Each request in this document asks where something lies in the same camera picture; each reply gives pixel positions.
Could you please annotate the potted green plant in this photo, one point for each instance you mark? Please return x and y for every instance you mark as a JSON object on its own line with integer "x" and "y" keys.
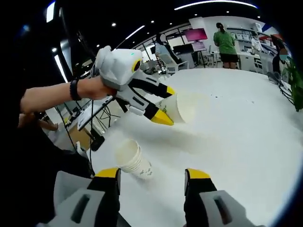
{"x": 294, "y": 82}

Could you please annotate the black wristband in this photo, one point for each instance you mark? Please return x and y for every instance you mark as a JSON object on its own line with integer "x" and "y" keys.
{"x": 75, "y": 89}

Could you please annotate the person's left hand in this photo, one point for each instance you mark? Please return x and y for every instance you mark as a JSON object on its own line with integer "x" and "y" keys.
{"x": 94, "y": 88}

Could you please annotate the green-print paper cup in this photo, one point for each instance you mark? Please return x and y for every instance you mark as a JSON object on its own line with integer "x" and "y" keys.
{"x": 189, "y": 106}

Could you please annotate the stack of paper cups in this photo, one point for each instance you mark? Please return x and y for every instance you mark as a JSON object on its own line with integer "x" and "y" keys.
{"x": 132, "y": 160}

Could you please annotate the grey-top side desk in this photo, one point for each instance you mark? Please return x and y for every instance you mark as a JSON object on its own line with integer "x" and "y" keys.
{"x": 85, "y": 119}

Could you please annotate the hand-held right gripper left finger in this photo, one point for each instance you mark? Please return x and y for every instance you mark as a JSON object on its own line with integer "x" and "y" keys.
{"x": 71, "y": 212}

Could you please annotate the white table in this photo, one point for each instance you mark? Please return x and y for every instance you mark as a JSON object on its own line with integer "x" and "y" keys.
{"x": 236, "y": 146}

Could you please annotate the black rounded pad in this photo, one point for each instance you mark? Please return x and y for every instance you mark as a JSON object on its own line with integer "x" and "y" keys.
{"x": 97, "y": 143}

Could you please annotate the person's dark clothing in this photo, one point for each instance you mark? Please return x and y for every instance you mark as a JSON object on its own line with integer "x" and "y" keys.
{"x": 42, "y": 165}

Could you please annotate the white office chair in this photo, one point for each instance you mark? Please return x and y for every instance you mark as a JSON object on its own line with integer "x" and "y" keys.
{"x": 176, "y": 63}

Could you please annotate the ceiling light strip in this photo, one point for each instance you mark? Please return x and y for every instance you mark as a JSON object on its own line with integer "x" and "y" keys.
{"x": 213, "y": 4}

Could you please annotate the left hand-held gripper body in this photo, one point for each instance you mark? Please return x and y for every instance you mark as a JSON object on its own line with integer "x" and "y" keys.
{"x": 116, "y": 66}

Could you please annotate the pink display screen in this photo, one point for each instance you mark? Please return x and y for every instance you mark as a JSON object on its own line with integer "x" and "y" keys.
{"x": 196, "y": 35}

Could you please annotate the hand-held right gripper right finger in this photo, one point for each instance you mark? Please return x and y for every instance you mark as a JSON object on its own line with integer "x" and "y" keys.
{"x": 208, "y": 210}

